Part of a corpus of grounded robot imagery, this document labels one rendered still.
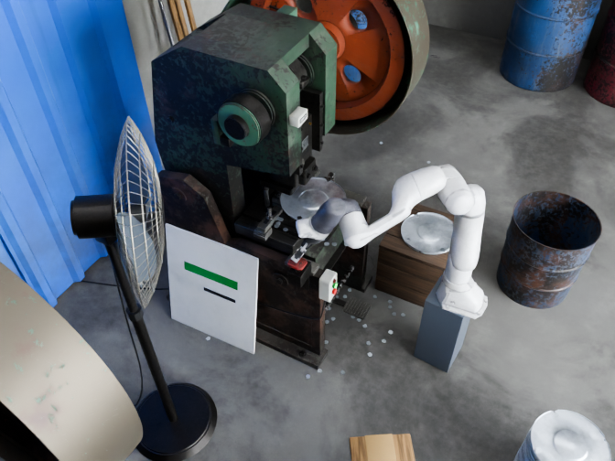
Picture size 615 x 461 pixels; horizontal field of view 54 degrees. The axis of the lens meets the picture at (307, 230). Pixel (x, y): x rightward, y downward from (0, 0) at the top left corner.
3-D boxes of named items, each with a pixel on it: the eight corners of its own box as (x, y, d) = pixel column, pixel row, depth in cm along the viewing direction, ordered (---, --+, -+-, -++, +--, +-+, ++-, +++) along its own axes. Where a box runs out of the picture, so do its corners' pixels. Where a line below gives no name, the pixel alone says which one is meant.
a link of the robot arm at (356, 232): (408, 167, 212) (327, 201, 215) (428, 212, 205) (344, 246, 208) (410, 180, 222) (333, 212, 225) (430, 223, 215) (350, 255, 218)
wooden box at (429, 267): (466, 266, 336) (478, 222, 311) (445, 316, 313) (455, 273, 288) (399, 243, 350) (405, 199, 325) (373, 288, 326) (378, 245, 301)
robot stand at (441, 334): (461, 347, 300) (479, 290, 268) (447, 373, 289) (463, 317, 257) (428, 330, 307) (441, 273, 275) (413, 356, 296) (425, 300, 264)
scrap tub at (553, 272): (578, 269, 334) (609, 207, 300) (563, 324, 309) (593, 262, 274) (504, 243, 349) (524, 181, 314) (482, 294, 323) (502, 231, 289)
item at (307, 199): (300, 171, 276) (300, 169, 275) (357, 190, 266) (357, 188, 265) (268, 209, 258) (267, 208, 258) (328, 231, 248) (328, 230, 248)
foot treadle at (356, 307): (371, 311, 303) (372, 305, 300) (362, 325, 297) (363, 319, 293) (271, 268, 323) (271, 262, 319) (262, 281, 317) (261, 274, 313)
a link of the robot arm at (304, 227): (337, 222, 220) (331, 230, 224) (309, 202, 220) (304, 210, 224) (321, 245, 212) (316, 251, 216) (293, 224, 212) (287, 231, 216)
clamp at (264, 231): (285, 217, 266) (284, 199, 258) (265, 241, 255) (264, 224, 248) (273, 212, 268) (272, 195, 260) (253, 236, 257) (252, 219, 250)
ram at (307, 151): (321, 170, 259) (321, 113, 238) (305, 191, 250) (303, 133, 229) (286, 159, 265) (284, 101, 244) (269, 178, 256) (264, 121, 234)
